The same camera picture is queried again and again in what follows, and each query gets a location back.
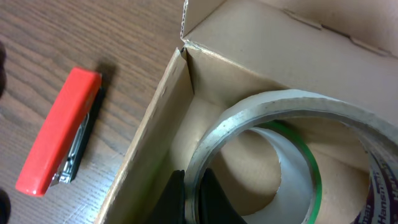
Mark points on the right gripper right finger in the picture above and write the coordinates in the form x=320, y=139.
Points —
x=214, y=206

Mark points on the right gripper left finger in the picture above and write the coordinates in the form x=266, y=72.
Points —
x=170, y=207

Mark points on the green tape roll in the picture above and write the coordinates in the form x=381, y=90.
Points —
x=299, y=195

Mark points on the cardboard box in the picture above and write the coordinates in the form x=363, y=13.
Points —
x=233, y=50

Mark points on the white tape roll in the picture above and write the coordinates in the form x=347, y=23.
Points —
x=380, y=135

